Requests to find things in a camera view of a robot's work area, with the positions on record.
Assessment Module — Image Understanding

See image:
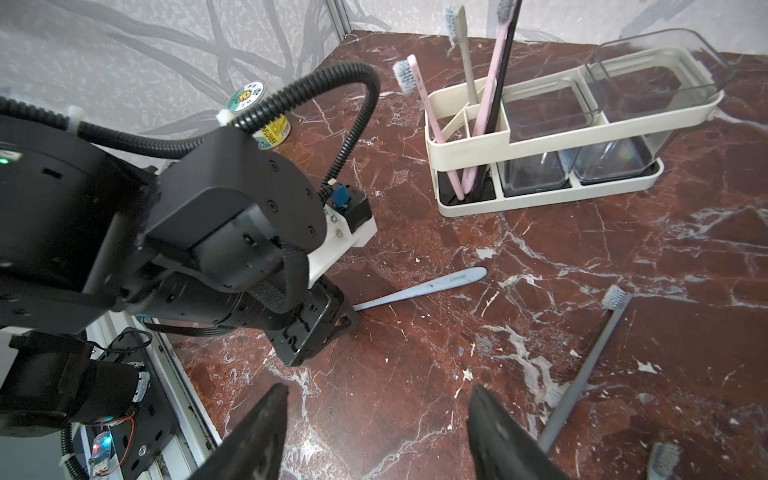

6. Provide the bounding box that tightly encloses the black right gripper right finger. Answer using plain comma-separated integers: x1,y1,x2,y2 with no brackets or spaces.
467,385,567,480

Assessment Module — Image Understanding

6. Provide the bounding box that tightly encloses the dark grey toothbrush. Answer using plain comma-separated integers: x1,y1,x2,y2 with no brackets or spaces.
538,285,632,453

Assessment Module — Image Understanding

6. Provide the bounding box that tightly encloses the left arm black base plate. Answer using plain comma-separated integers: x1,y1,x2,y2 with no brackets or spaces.
77,354,178,479

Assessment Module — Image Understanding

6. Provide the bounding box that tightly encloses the olive green toothbrush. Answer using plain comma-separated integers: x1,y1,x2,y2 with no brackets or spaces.
445,5,479,105

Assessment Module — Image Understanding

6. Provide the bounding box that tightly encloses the pink toothbrush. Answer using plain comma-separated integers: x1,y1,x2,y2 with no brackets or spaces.
392,54,466,202
460,0,518,194

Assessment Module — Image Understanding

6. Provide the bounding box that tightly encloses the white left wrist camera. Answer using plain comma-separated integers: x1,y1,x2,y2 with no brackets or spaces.
308,180,377,288

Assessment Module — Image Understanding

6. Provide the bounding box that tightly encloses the green yellow label jar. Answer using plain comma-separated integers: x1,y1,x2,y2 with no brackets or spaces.
226,80,293,150

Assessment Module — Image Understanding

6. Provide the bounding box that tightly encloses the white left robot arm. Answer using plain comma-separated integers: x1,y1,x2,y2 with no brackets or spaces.
1,63,380,436

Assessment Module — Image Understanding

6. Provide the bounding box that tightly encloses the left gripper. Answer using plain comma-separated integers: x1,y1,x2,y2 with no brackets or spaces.
124,127,359,367

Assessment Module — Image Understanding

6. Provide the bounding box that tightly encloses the light blue long toothbrush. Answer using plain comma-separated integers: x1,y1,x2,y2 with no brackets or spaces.
354,267,488,311

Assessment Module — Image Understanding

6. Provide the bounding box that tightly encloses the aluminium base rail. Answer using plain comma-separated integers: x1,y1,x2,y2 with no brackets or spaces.
85,312,221,479

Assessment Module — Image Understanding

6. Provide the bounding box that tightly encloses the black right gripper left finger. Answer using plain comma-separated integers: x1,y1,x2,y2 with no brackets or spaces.
189,383,289,480

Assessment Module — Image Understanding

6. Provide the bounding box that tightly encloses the black toothbrush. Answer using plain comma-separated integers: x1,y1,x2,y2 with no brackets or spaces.
470,0,524,199

